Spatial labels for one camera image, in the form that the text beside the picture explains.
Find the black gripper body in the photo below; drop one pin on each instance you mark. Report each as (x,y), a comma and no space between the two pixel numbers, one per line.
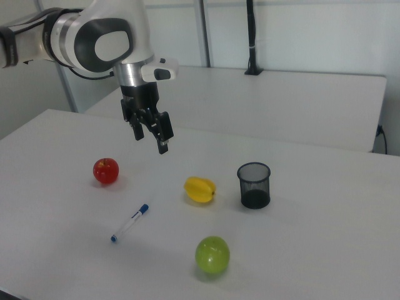
(140,97)

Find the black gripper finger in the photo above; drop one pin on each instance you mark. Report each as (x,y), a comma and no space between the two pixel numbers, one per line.
(162,128)
(136,125)

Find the grey partition frame post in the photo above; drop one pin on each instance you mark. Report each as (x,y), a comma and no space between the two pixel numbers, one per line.
(204,34)
(67,90)

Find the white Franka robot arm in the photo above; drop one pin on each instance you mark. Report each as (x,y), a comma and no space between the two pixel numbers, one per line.
(93,43)

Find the blue white marker pen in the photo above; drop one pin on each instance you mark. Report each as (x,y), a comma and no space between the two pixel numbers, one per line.
(129,222)

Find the yellow toy starfruit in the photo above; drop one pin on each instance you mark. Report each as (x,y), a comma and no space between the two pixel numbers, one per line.
(200,189)

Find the red toy apple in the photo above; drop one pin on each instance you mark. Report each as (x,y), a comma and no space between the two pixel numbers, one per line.
(105,171)

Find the black pole with base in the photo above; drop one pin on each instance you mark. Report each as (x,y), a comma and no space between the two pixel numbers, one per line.
(251,37)

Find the black mesh pen cup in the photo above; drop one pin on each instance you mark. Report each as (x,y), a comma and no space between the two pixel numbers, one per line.
(254,198)

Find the green toy apple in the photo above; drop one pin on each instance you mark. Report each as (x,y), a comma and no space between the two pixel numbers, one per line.
(212,254)

